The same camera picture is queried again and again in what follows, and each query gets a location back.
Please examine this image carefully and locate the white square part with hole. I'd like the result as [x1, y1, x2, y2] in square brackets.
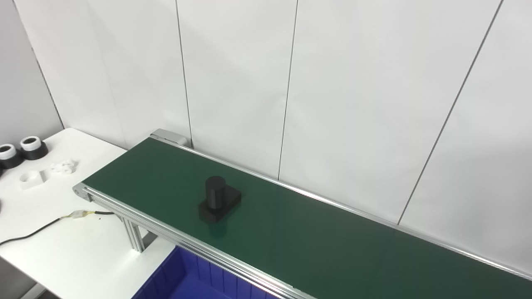
[19, 170, 47, 191]

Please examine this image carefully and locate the green conveyor belt aluminium frame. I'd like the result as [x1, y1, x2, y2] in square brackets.
[73, 129, 532, 299]

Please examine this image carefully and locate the white gear-shaped part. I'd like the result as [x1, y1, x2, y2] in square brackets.
[50, 159, 78, 175]

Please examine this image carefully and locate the aluminium conveyor leg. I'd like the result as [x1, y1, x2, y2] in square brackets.
[120, 215, 147, 253]

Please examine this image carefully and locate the black power cable with connector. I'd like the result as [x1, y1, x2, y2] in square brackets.
[0, 210, 115, 247]

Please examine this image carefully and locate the blue plastic bin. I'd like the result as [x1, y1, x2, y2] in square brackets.
[132, 246, 280, 299]

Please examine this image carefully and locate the black cylinder-on-block part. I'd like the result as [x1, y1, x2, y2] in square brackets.
[198, 176, 242, 225]

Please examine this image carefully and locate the black ring with white insert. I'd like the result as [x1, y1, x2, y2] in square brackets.
[20, 136, 49, 161]
[0, 144, 24, 170]

